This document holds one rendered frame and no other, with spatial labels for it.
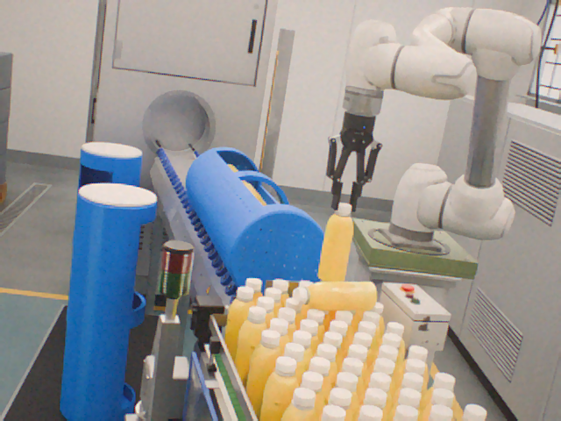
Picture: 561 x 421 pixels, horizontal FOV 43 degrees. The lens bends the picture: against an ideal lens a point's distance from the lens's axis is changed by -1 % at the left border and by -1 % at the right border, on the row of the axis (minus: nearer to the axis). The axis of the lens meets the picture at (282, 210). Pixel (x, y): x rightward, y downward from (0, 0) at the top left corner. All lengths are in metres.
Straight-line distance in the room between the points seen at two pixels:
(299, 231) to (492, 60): 0.72
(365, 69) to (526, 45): 0.61
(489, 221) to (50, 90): 5.58
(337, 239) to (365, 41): 0.47
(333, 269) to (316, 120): 5.55
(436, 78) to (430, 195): 0.88
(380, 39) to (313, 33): 5.54
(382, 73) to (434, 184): 0.87
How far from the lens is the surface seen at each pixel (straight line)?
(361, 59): 1.66
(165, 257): 1.46
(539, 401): 3.53
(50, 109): 7.38
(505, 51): 2.12
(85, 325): 2.74
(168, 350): 1.53
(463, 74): 1.61
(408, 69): 1.62
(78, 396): 2.87
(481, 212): 2.38
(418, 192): 2.44
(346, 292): 1.70
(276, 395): 1.43
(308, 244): 2.01
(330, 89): 7.24
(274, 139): 3.39
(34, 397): 3.11
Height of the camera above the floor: 1.71
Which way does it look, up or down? 14 degrees down
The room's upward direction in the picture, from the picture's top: 9 degrees clockwise
